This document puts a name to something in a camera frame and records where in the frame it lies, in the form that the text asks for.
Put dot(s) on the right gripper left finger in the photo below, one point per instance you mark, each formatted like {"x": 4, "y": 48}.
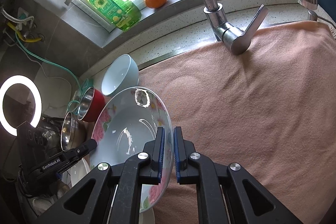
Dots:
{"x": 111, "y": 194}

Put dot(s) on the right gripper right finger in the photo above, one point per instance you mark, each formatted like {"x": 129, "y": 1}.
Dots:
{"x": 226, "y": 193}

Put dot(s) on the large stainless steel bowl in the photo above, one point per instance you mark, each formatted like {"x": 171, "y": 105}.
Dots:
{"x": 73, "y": 132}

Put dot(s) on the floral deep plate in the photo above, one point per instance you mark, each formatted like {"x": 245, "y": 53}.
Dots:
{"x": 128, "y": 121}

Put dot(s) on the red steel bowl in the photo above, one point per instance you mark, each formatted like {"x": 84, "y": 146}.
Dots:
{"x": 91, "y": 105}

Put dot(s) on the light blue ceramic bowl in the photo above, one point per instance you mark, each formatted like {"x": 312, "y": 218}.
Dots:
{"x": 122, "y": 73}

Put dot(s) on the plain white plate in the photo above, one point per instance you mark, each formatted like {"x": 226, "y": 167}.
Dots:
{"x": 79, "y": 171}

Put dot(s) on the chrome kitchen faucet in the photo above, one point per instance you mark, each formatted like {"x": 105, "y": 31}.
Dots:
{"x": 236, "y": 40}

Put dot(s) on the peach towel mat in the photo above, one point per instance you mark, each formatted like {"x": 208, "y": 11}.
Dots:
{"x": 271, "y": 109}

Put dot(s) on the green dish soap bottle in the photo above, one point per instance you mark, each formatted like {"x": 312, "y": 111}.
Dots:
{"x": 122, "y": 14}

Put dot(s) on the ring light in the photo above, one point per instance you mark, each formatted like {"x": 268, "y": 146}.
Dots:
{"x": 23, "y": 80}

